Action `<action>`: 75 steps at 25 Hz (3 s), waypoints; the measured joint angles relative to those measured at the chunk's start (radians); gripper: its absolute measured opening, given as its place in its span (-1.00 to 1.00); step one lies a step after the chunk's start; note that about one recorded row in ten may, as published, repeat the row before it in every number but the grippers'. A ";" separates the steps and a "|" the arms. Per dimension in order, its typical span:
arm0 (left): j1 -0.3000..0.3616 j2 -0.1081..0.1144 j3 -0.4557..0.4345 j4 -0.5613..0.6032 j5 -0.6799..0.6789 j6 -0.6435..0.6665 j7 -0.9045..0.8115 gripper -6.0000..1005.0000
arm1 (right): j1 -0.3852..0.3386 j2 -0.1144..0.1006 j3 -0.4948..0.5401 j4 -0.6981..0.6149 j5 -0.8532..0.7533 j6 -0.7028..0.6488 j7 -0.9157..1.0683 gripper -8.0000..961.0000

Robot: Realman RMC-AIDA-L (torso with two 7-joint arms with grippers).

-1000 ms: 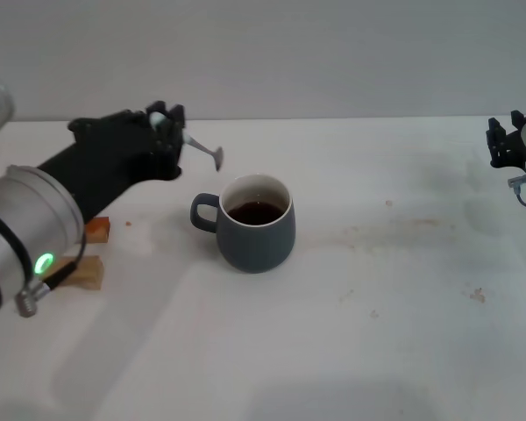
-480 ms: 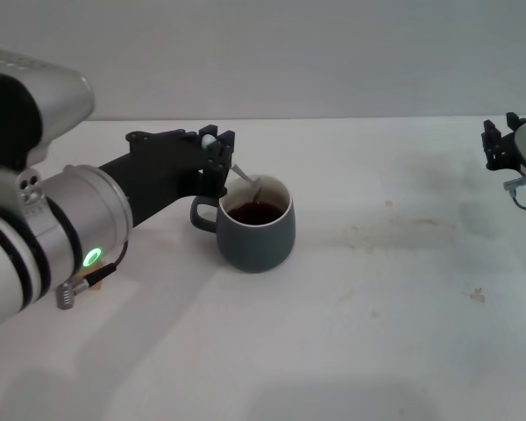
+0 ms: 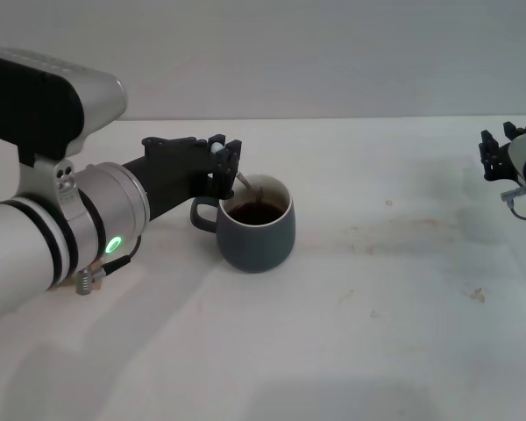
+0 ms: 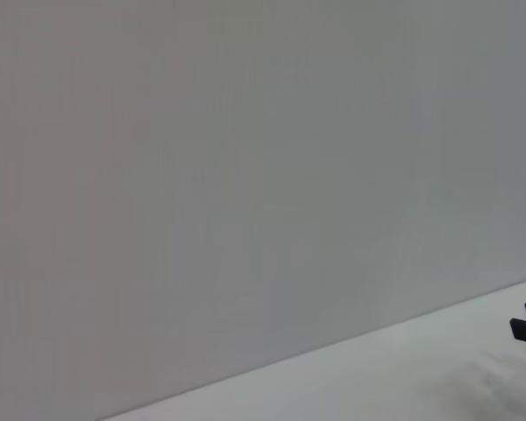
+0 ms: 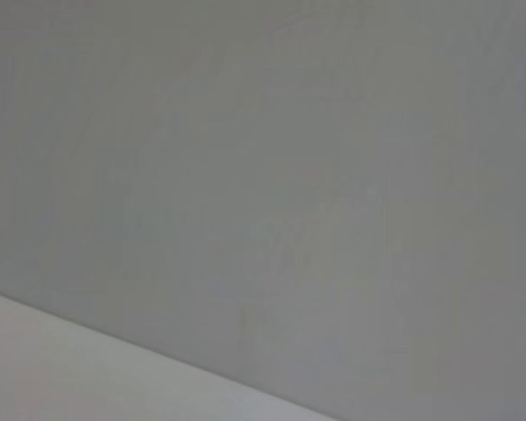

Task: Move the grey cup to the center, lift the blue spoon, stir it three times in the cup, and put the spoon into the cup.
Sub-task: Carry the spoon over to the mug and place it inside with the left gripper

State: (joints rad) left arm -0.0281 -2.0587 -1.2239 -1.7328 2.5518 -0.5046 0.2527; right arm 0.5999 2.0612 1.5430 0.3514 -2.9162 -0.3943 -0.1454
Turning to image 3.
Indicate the dark coffee liquid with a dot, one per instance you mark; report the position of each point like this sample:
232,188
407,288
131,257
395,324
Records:
263,216

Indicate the grey ceramic mug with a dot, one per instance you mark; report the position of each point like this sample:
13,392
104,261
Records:
256,247

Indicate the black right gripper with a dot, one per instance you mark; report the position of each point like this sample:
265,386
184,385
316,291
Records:
504,162

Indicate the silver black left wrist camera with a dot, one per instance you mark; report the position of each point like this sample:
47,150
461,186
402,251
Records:
35,101

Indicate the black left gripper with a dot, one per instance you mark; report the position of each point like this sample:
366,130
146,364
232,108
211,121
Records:
175,171

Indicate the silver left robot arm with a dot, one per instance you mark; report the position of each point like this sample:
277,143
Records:
26,245

